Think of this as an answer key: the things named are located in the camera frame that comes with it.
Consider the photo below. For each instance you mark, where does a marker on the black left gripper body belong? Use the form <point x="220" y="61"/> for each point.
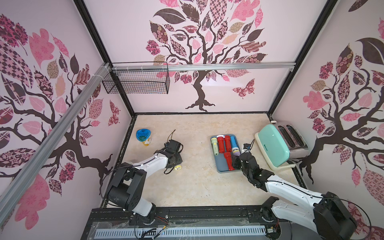
<point x="177" y="160"/>

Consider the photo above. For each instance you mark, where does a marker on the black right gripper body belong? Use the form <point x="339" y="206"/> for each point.
<point x="240" y="160"/>

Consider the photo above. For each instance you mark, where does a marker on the blue white flashlight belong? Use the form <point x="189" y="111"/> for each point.
<point x="234" y="144"/>

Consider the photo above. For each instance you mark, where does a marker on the red flashlight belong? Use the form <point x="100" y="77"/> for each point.
<point x="221" y="144"/>
<point x="228" y="157"/>
<point x="228" y="143"/>

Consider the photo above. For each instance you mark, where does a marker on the blue plastic tray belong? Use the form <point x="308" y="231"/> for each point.
<point x="220" y="160"/>

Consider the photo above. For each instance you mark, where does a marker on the green yellow flashlight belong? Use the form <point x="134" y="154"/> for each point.
<point x="214" y="142"/>

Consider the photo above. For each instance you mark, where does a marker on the purple yellow flashlight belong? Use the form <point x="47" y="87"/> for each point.
<point x="236" y="152"/>

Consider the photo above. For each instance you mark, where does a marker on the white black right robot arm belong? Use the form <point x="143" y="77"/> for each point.
<point x="325" y="214"/>

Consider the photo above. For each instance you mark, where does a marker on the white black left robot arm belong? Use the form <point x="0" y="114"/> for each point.
<point x="127" y="184"/>

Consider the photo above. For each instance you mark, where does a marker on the blue lidded snack cup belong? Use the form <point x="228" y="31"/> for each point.
<point x="144" y="136"/>

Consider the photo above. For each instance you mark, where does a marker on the mint green toaster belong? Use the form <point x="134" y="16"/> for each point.
<point x="280" y="142"/>

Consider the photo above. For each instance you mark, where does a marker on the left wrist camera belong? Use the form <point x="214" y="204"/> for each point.
<point x="173" y="146"/>

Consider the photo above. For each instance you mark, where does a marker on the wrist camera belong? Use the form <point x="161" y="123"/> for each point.
<point x="247" y="147"/>
<point x="173" y="146"/>

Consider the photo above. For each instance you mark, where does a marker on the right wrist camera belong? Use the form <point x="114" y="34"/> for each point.
<point x="247" y="147"/>

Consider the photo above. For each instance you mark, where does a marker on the white slotted cable duct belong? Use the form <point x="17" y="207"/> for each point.
<point x="179" y="232"/>

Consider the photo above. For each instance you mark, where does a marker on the black wire basket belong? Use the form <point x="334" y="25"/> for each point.
<point x="138" y="78"/>

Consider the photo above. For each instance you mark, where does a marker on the aluminium frame rail back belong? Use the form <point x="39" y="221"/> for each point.
<point x="206" y="67"/>

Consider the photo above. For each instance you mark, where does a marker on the aluminium frame rail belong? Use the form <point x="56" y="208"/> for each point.
<point x="24" y="179"/>
<point x="206" y="67"/>

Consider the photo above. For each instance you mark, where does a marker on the aluminium frame rail left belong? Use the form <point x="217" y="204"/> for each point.
<point x="24" y="179"/>

